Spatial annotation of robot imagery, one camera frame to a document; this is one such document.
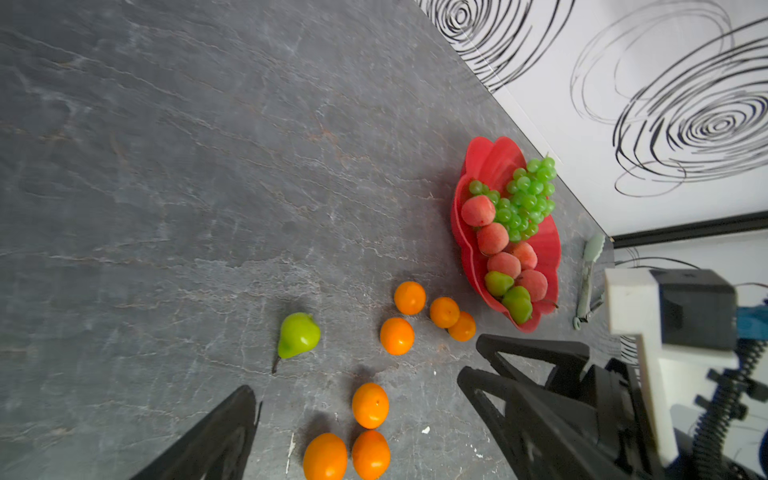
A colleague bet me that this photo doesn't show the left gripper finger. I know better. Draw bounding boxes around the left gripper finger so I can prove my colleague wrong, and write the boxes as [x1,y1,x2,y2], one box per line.
[134,385,261,479]

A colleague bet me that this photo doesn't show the orange top right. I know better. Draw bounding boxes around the orange top right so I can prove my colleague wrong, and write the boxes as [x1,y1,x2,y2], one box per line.
[447,311,476,342]

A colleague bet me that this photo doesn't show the orange centre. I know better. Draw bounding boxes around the orange centre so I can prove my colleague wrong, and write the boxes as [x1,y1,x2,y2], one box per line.
[352,383,390,429]

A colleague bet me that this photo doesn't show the orange top left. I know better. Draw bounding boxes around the orange top left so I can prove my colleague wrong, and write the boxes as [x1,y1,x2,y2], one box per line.
[394,281,427,316]

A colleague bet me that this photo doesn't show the green grape bunch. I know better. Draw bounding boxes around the green grape bunch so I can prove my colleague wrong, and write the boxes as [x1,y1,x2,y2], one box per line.
[467,157,557,243]

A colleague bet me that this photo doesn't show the orange near peaches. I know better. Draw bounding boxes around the orange near peaches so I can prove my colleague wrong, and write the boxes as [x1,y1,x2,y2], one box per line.
[429,297,461,329]

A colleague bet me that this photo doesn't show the orange middle left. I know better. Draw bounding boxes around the orange middle left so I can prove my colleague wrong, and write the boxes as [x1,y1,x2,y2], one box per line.
[380,317,415,356]

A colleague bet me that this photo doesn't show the orange lower left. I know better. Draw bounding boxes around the orange lower left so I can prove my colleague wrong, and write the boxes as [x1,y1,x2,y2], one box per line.
[303,433,348,480]

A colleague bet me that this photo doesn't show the black corrugated cable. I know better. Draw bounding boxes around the black corrugated cable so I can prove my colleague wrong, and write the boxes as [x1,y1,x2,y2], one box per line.
[689,338,754,480]

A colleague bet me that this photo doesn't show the orange lower right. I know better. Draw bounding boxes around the orange lower right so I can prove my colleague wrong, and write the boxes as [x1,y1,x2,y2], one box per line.
[352,430,391,480]

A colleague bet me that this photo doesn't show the pink peach top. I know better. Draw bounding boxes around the pink peach top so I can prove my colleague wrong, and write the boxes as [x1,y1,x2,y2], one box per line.
[516,269,549,302]

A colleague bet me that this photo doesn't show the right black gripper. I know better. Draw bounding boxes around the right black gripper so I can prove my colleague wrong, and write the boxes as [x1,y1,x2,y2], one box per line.
[457,334,665,479]

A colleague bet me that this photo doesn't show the lone pink peach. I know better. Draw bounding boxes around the lone pink peach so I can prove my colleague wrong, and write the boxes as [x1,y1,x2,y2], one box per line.
[510,242,538,271]

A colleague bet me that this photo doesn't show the red flower-shaped bowl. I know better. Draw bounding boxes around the red flower-shaped bowl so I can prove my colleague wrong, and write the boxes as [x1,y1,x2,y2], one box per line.
[450,137,561,333]

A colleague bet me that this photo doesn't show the metal tongs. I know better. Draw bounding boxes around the metal tongs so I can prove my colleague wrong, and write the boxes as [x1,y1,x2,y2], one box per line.
[572,233,606,330]

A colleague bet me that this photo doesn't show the green pear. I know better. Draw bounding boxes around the green pear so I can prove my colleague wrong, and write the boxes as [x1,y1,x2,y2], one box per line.
[271,312,322,375]
[484,270,515,298]
[502,286,533,325]

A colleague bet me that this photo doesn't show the pink peach bottom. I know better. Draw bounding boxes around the pink peach bottom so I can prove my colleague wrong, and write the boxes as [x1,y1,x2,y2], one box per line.
[476,222,510,256]

